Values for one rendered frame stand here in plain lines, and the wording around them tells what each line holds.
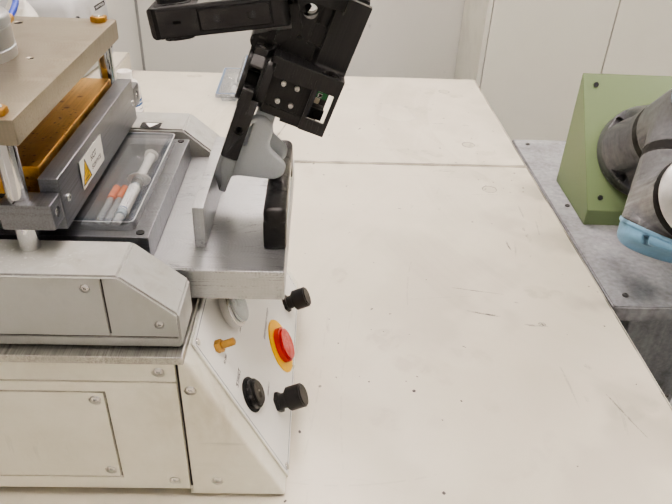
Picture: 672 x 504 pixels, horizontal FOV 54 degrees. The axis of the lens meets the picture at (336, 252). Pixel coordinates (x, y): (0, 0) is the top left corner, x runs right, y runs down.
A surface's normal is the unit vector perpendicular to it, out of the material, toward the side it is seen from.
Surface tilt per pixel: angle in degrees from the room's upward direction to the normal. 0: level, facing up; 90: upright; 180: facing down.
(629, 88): 48
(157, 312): 90
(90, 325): 90
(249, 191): 0
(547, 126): 90
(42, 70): 0
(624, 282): 0
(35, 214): 90
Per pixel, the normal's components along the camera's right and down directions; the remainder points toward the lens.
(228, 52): 0.03, 0.55
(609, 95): 0.03, -0.14
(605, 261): 0.04, -0.83
